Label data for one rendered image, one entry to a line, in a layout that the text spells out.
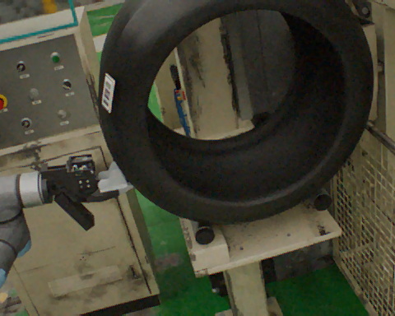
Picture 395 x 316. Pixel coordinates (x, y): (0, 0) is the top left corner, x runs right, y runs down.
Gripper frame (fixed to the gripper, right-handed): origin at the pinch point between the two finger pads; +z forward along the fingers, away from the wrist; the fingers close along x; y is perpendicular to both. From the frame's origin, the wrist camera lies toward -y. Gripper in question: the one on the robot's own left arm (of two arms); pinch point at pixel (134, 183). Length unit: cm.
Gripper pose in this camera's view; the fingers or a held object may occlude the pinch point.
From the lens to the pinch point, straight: 107.2
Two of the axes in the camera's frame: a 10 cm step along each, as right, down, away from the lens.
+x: -2.6, -4.0, 8.8
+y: -0.2, -9.1, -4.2
